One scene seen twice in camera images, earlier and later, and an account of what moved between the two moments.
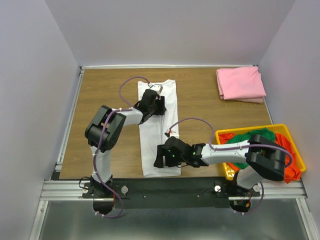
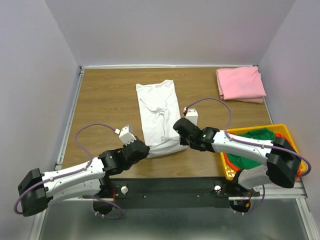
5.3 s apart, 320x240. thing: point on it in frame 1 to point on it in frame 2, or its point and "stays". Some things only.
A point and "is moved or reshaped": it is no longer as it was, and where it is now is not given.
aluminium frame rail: [62, 190] stays
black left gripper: [162, 108] to [146, 154]
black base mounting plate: [171, 192] stays
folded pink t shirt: [241, 84] stays
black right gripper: [161, 151] to [183, 141]
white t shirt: [152, 131] is moved or reshaped
